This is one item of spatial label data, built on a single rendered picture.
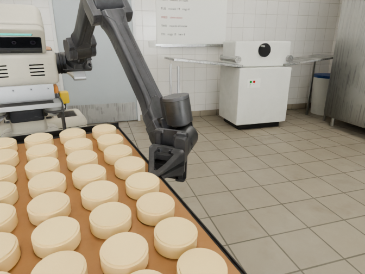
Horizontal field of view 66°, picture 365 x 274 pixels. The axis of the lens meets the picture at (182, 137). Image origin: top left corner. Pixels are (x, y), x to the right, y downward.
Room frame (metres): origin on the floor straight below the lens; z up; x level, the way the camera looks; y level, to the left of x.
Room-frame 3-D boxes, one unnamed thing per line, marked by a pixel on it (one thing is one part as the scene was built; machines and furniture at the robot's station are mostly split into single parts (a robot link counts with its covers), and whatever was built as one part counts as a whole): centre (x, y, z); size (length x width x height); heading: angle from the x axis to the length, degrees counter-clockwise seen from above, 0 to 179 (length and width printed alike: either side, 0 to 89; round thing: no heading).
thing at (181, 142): (0.45, 0.04, 0.99); 0.09 x 0.07 x 0.07; 163
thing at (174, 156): (0.45, 0.04, 0.97); 0.09 x 0.07 x 0.07; 163
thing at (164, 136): (0.52, 0.02, 0.99); 0.07 x 0.07 x 0.10; 73
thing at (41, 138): (0.51, 0.28, 1.01); 0.05 x 0.05 x 0.02
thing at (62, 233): (0.26, 0.14, 0.98); 0.05 x 0.05 x 0.02
